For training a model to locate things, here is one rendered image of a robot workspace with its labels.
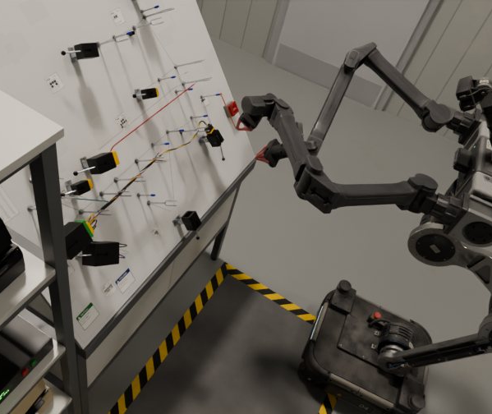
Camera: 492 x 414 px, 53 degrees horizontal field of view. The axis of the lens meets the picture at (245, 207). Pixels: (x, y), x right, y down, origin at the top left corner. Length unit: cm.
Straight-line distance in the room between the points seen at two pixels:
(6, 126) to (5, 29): 72
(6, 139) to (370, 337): 219
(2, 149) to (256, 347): 212
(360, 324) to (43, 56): 196
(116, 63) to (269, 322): 169
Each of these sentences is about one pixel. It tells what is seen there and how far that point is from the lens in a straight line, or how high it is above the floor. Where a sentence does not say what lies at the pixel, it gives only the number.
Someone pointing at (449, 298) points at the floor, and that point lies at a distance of 349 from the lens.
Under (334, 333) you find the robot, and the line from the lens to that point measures 268.
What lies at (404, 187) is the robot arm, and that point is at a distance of 156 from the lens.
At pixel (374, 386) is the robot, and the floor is 24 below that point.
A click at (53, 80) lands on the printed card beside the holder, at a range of 164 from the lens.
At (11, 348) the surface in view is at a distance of 148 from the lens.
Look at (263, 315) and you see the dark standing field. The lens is 288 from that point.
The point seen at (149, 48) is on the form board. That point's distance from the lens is 192.
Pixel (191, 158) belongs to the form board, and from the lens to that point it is 201.
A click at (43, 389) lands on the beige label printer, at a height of 76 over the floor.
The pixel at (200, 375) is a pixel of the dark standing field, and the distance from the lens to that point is 266.
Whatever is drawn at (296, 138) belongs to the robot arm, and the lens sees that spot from 156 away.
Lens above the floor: 245
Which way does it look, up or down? 48 degrees down
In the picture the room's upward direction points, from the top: 18 degrees clockwise
